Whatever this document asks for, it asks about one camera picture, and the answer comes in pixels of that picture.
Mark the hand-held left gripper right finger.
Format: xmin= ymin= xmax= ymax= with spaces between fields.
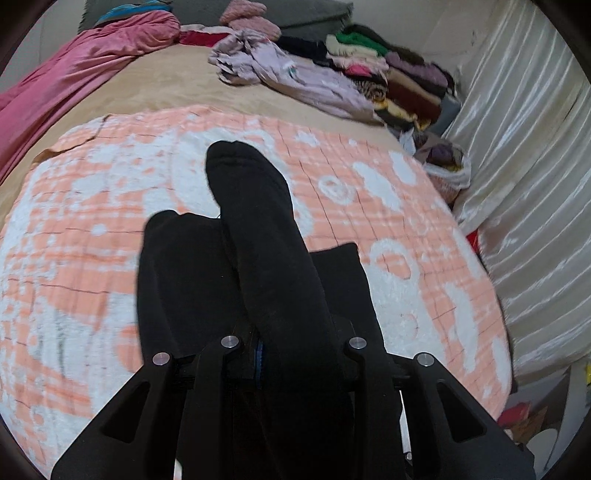
xmin=341 ymin=337 xmax=537 ymax=480

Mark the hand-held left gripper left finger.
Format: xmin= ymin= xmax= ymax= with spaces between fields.
xmin=51 ymin=336 xmax=265 ymax=480

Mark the black garment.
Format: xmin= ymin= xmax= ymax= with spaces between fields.
xmin=136 ymin=141 xmax=408 ymax=480

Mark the white bag of clothes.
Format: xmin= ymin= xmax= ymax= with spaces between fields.
xmin=399 ymin=129 xmax=473 ymax=205

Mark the pile of folded clothes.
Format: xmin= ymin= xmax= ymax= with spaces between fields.
xmin=323 ymin=25 xmax=463 ymax=136

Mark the red item on floor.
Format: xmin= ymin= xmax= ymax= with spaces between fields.
xmin=496 ymin=401 xmax=533 ymax=428

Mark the brown cardboard piece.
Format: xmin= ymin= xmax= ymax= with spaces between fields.
xmin=510 ymin=406 xmax=551 ymax=445

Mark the pink and white blanket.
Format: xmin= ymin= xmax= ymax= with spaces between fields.
xmin=0 ymin=104 xmax=517 ymax=433

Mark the cream satin curtain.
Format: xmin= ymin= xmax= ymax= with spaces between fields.
xmin=441 ymin=0 xmax=591 ymax=386

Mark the beige bed sheet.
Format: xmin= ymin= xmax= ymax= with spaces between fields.
xmin=0 ymin=44 xmax=403 ymax=205

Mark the lilac garment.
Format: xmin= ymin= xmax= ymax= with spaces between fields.
xmin=208 ymin=28 xmax=385 ymax=123

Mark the black cloth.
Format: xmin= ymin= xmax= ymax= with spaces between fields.
xmin=276 ymin=36 xmax=334 ymax=66

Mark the red cloth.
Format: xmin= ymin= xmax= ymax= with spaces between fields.
xmin=178 ymin=28 xmax=232 ymax=47

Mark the pink duvet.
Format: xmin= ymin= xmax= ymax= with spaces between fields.
xmin=0 ymin=10 xmax=182 ymax=184

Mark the pink fuzzy garment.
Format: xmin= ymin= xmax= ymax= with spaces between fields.
xmin=219 ymin=0 xmax=282 ymax=42

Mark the blue cloth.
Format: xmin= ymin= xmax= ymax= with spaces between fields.
xmin=95 ymin=0 xmax=174 ymax=27

